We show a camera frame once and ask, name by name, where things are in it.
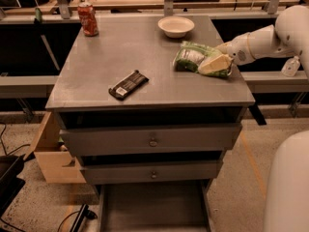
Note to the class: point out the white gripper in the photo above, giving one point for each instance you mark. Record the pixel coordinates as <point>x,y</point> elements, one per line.
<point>238,51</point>

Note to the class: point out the green jalapeno chip bag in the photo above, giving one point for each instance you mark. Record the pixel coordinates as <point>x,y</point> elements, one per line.
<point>191,55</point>

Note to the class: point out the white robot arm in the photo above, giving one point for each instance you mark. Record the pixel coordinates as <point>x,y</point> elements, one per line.
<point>287,202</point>

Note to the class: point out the grey top drawer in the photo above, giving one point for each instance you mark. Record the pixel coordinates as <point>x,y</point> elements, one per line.
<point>150,140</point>

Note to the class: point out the grey drawer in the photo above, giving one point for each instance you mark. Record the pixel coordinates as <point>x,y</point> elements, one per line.
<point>155,207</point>
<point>151,172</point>
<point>150,140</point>

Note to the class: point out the grey drawer cabinet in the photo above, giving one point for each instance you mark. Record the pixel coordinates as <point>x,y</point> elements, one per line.
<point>80,97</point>

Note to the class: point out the grey middle drawer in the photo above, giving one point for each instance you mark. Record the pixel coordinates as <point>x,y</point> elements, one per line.
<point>151,172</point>

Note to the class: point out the grey bottom drawer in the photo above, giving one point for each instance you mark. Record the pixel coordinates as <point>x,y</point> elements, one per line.
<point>155,207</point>

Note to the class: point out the white paper bowl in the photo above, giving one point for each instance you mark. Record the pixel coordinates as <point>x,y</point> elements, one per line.
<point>176,27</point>

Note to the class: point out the clear sanitizer pump bottle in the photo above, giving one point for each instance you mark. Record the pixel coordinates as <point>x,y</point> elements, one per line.
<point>291,66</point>

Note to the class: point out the black snack bar wrapper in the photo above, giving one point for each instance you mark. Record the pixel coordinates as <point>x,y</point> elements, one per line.
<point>128,85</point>

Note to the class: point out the red soda can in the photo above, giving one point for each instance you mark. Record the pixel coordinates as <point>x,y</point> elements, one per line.
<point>87,16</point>

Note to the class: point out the wooden box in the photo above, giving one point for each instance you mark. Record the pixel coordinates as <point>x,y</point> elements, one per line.
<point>52,156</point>

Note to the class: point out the black power strip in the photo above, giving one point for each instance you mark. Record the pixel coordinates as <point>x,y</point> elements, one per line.
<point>83,213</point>

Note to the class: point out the black equipment case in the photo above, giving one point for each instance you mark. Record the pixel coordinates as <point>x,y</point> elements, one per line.
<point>10,184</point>

